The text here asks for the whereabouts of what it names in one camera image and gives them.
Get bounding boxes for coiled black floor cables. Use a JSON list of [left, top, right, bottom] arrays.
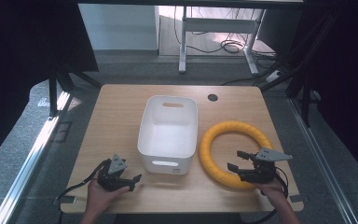
[[219, 32, 250, 56]]

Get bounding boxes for white metal desk frame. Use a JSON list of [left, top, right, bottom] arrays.
[[178, 6, 266, 76]]

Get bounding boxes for white power strip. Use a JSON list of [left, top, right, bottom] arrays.
[[264, 70, 284, 84]]

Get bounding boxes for black power strip cable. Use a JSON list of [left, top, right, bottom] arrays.
[[221, 61, 278, 87]]

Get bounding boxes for black metal stand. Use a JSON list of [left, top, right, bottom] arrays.
[[259, 12, 339, 128]]

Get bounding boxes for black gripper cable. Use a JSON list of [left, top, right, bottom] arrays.
[[241, 166, 291, 224], [55, 158, 112, 224]]

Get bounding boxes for white plastic storage bin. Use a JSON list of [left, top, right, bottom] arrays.
[[136, 94, 199, 175]]

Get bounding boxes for black tripod stand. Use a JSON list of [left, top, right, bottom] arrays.
[[48, 61, 103, 119]]

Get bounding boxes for person's left hand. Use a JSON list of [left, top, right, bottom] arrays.
[[86, 178, 131, 217]]

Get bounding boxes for person's right hand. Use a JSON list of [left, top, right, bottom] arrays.
[[252, 178, 289, 205]]

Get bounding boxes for dark curtain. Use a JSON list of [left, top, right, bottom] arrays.
[[287, 0, 358, 188], [0, 0, 100, 172]]

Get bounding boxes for dark floor plate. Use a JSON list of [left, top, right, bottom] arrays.
[[53, 120, 73, 144]]

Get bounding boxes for aluminium frame rail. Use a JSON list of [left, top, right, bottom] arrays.
[[286, 98, 358, 224], [0, 91, 73, 224]]

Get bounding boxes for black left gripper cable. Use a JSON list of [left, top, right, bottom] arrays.
[[55, 158, 112, 224]]

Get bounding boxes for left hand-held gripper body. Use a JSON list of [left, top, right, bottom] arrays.
[[97, 153, 135, 192]]

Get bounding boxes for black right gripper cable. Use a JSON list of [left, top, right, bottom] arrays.
[[241, 166, 291, 224]]

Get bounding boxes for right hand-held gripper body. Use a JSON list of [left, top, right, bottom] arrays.
[[238, 147, 294, 185]]

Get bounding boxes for yellow ribbed ring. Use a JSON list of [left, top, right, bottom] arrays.
[[198, 120, 275, 190]]

